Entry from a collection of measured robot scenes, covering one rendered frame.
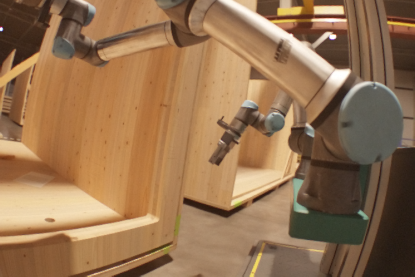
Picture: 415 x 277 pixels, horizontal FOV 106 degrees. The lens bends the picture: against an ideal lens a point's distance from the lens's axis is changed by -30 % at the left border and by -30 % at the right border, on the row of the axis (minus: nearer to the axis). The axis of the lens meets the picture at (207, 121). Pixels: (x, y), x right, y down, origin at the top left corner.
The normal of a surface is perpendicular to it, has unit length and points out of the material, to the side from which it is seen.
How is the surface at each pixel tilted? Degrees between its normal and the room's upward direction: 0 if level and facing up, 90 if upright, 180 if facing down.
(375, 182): 90
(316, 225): 90
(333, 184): 73
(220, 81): 90
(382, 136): 94
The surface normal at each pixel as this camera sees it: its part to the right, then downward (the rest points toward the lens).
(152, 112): -0.50, -0.15
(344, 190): -0.12, -0.40
